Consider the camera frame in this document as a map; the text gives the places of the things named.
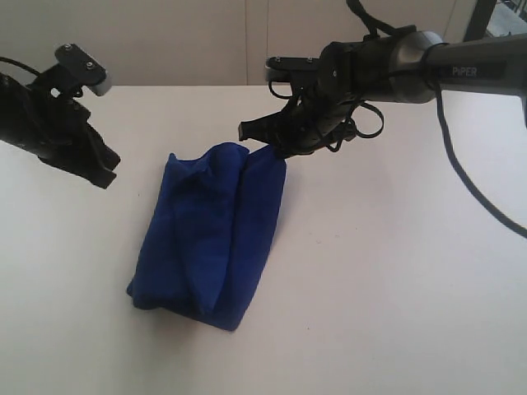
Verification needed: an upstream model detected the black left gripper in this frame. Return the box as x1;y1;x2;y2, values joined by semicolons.
1;69;120;189

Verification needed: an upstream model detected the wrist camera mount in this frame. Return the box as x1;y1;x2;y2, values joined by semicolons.
265;56;319;84
54;44;112;96

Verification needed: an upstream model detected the blue towel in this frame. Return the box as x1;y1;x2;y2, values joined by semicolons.
127;142;287;332

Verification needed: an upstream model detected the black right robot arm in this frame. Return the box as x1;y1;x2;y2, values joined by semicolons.
239;31;526;158

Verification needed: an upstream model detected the black window frame post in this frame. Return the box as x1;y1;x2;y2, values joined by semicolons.
463;0;497;42

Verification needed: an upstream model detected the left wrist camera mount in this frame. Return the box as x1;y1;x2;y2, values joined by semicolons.
54;44;112;96

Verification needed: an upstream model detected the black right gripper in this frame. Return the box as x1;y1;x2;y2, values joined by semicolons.
239;36;399;160

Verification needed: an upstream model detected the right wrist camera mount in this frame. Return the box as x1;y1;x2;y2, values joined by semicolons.
265;56;319;84

